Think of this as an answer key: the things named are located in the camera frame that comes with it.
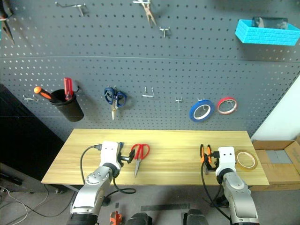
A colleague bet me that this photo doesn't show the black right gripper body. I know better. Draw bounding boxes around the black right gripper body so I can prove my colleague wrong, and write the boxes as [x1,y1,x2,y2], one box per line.
[210,150,221,174]

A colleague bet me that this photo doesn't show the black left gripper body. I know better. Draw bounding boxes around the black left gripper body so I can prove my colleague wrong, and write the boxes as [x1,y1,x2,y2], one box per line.
[117,142,131,165]

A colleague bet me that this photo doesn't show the orange black pliers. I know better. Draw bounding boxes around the orange black pliers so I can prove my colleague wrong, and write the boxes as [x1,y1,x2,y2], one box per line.
[199,143,213,175]

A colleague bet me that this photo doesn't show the clear amber tape roll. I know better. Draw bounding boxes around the clear amber tape roll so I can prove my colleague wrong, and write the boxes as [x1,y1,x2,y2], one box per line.
[234,150,259,170]

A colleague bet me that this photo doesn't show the blue tape roll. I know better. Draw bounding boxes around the blue tape roll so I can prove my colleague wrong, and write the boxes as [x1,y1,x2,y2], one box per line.
[189,99,214,123]

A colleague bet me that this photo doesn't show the dark rounded shape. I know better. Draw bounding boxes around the dark rounded shape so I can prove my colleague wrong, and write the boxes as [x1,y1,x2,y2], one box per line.
[182,209,210,225]
[127,212,153,225]

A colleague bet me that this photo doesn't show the red tape roll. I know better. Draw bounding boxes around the red tape roll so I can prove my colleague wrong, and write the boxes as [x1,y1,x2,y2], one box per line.
[216,97,238,116]

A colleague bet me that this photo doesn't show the black floor tape strip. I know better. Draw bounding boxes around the black floor tape strip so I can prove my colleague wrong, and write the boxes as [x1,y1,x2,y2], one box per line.
[140,203,191,212]

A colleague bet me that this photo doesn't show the orange black clamp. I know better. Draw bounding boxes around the orange black clamp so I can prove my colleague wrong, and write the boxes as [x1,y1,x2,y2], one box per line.
[109,210,123,225]

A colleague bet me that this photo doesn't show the metal double pegboard hook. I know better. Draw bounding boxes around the metal double pegboard hook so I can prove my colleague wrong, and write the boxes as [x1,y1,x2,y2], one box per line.
[159,26,171,38]
[142,86,155,98]

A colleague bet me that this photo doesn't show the brown cardboard box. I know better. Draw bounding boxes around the brown cardboard box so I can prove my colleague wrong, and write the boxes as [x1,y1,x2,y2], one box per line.
[251,136,300,192]

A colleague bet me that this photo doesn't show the black cup holder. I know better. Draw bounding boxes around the black cup holder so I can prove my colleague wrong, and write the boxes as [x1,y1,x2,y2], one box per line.
[50,85,85,123]

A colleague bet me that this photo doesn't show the grey metal pegboard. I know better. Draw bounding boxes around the grey metal pegboard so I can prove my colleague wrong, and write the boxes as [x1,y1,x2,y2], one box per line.
[0,0,300,139]

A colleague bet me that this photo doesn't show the orange black screwdriver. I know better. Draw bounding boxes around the orange black screwdriver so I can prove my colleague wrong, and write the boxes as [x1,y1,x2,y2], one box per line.
[33,86,60,104]

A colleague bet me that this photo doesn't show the cyan plastic basket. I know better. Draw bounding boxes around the cyan plastic basket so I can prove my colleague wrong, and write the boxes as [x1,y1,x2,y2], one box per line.
[234,19,300,47]

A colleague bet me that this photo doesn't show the brown needle nose pliers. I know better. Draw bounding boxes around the brown needle nose pliers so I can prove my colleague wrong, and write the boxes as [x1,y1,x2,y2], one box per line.
[137,0,158,27]

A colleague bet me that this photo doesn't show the dark glossy flat pack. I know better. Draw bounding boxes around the dark glossy flat pack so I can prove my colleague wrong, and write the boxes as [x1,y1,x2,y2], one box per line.
[251,16,289,30]

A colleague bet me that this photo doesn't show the long metal pegboard hook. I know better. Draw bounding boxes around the long metal pegboard hook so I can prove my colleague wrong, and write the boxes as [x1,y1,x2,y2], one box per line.
[55,1,87,17]

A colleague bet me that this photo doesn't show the red handled scissors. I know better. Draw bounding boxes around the red handled scissors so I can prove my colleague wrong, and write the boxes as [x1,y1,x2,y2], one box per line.
[130,143,150,179]

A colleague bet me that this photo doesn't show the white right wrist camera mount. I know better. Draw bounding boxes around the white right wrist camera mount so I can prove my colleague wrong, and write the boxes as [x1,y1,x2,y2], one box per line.
[214,146,236,177]

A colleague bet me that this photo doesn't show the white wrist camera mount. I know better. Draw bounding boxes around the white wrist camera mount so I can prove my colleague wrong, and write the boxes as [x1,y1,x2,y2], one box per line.
[99,141,122,170]
[214,146,236,177]

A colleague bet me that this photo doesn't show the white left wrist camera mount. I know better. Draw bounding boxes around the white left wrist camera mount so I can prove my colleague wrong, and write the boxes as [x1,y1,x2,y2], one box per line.
[99,141,122,170]

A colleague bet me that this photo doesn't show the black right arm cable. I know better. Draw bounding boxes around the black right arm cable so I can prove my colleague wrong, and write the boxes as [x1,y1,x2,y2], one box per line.
[200,161,233,222]

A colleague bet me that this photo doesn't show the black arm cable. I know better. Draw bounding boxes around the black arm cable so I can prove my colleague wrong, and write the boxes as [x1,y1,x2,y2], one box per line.
[200,161,233,222]
[79,144,137,195]

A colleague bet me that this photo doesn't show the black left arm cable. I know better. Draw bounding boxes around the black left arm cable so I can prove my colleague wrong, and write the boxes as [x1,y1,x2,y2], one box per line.
[79,144,137,195]

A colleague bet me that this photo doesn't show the blue handled scissors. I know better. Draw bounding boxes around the blue handled scissors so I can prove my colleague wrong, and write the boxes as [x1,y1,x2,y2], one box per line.
[103,86,128,121]

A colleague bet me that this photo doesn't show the red handled screwdriver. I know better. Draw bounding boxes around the red handled screwdriver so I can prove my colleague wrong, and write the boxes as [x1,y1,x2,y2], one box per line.
[63,77,75,102]

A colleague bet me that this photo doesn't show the thin floor cable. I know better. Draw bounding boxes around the thin floor cable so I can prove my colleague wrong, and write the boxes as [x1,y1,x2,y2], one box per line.
[0,184,72,225]

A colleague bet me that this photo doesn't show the dark red handled pliers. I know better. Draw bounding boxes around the dark red handled pliers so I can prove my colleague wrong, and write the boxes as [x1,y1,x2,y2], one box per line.
[0,4,16,45]

